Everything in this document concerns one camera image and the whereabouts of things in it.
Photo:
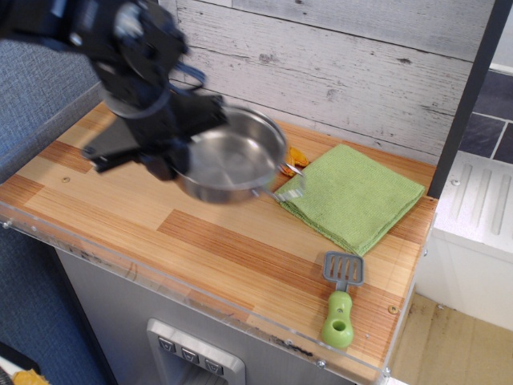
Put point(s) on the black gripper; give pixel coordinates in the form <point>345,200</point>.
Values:
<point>156,136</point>

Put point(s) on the stainless steel pot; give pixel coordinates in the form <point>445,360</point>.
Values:
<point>238,160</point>

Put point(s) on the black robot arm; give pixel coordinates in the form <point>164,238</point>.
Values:
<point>136,50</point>

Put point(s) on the clear acrylic edge guard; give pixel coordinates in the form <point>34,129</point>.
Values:
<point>191,287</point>

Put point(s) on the orange toy food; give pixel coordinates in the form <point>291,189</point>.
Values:
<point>293,157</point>

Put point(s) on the silver dispenser button panel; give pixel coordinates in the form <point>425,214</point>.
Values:
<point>192,355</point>

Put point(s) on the green folded cloth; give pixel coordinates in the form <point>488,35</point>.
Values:
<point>350,199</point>

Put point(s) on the white cabinet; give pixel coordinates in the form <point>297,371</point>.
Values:
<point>467,263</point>

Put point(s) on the grey spatula green handle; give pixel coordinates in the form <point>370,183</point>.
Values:
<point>344,270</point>

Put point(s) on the dark grey right post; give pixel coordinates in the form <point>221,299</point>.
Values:
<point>485,53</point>

